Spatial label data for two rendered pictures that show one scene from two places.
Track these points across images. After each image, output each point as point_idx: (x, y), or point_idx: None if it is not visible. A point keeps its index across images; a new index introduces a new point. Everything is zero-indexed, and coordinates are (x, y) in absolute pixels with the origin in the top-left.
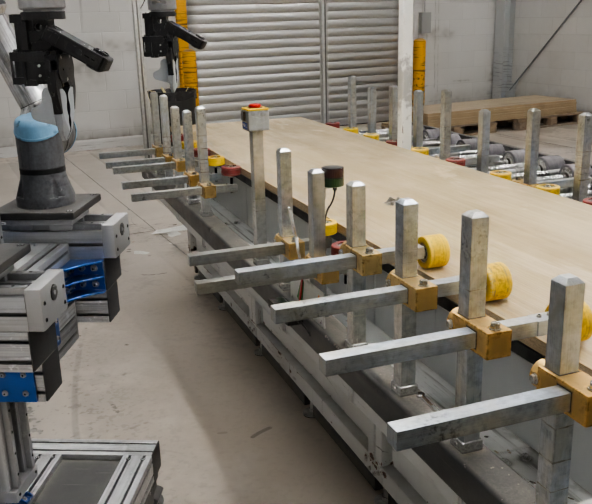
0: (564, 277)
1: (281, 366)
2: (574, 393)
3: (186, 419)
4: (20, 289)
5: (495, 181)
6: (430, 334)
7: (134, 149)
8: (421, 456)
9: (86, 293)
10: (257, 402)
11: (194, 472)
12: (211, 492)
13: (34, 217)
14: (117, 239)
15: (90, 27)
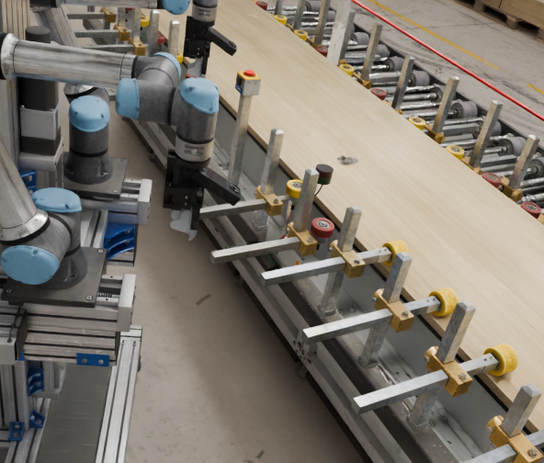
0: (531, 389)
1: (217, 240)
2: (519, 455)
3: (141, 281)
4: (113, 303)
5: (414, 134)
6: (420, 378)
7: None
8: (379, 416)
9: (119, 250)
10: (196, 268)
11: (157, 336)
12: (174, 356)
13: (85, 194)
14: (148, 209)
15: None
